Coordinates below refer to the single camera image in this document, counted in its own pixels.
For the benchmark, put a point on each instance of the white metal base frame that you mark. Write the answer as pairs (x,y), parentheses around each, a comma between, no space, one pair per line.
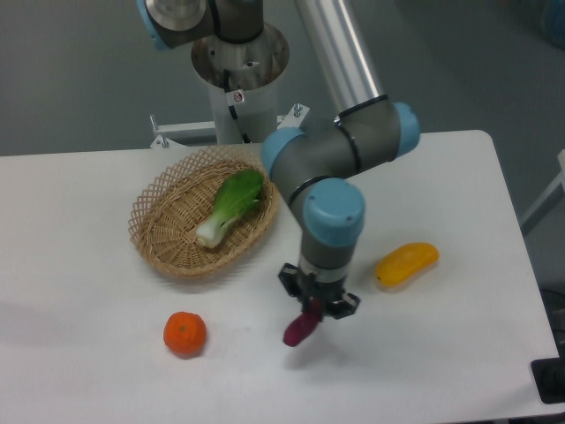
(203,133)

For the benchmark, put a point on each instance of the yellow mango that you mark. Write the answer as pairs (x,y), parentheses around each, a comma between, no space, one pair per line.
(402,264)

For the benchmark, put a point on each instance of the orange tangerine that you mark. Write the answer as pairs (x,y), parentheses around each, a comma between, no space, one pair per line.
(185,333)

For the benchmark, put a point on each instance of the black box at table edge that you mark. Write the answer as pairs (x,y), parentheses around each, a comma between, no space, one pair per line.
(549,378)

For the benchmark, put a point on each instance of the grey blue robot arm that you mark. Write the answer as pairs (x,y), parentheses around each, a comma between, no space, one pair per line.
(311,172)

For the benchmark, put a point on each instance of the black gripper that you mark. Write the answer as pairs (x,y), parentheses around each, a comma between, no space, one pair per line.
(305,282)

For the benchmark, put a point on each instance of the woven wicker basket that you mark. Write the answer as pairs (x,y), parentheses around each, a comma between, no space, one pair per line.
(166,214)

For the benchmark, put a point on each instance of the purple sweet potato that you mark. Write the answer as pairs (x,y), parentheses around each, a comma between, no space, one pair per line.
(304,325)

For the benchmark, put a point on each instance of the green bok choy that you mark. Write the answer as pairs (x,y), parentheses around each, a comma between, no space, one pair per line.
(237,196)

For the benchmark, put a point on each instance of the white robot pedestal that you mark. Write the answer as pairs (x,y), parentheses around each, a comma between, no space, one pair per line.
(242,82)

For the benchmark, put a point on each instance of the white frame at right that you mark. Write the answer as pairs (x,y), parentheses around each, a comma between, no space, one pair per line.
(545,202)

